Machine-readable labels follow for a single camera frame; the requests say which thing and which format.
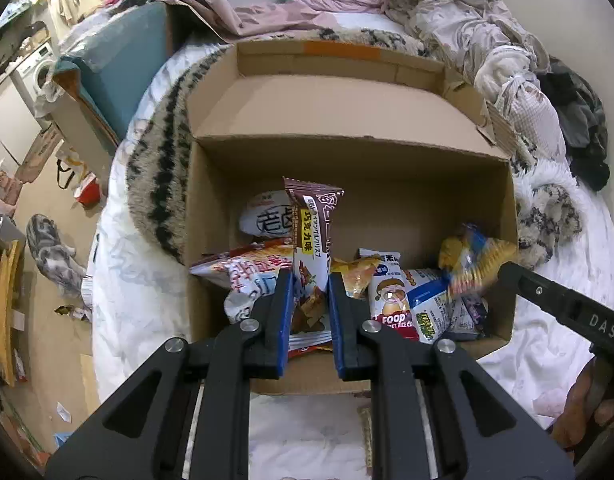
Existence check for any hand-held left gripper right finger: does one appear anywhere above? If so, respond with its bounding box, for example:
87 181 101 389
328 273 576 480

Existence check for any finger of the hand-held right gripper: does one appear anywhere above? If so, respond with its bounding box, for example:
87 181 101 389
495 261 568 323

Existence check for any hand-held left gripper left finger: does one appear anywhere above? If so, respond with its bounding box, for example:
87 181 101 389
44 269 295 480

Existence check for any cartoon rice cake packet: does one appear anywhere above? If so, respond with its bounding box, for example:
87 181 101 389
358 248 423 343

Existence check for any red white chip bag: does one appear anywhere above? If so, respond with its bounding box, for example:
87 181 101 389
189 241 298 325

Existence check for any yellow biscuit packet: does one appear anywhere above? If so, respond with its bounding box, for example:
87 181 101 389
438 224 519 302

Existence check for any brown chocolate wafer packet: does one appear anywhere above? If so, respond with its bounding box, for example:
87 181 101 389
282 176 346 358

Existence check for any white packet with round symbol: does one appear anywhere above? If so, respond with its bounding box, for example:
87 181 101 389
238 190 294 239

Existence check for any brown cardboard box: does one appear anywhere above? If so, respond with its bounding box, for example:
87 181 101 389
186 39 521 396

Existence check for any orange snack packet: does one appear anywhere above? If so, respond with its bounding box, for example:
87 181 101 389
331 255 384 302

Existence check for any purple snack packet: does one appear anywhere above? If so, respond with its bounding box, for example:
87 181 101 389
446 294 491 340

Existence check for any white floral bedsheet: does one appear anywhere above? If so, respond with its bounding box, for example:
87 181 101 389
86 40 614 480

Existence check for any beige snack packet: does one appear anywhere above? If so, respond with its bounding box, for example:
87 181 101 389
358 406 374 467

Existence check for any dark clothes pile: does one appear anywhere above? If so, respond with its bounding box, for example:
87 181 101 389
536 56 611 192

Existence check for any white waffle cloth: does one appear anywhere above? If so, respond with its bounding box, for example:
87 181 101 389
474 50 571 164

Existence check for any grey tabby cat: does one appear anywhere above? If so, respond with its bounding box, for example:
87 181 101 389
26 213 88 297

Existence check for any yellow wooden curved furniture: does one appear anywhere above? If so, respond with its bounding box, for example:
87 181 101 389
0 239 26 387

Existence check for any beige crumpled blanket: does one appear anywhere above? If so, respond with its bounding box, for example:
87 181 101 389
381 0 554 87

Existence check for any flat cardboard sheet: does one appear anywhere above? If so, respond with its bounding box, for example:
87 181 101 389
14 126 64 184

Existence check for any teal wrapped cardboard box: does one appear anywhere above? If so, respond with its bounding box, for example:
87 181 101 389
51 1 182 162

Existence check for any pink quilt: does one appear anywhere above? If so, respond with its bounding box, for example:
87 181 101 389
179 0 404 43

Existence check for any white washing machine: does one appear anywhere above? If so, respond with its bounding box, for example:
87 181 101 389
9 41 58 107

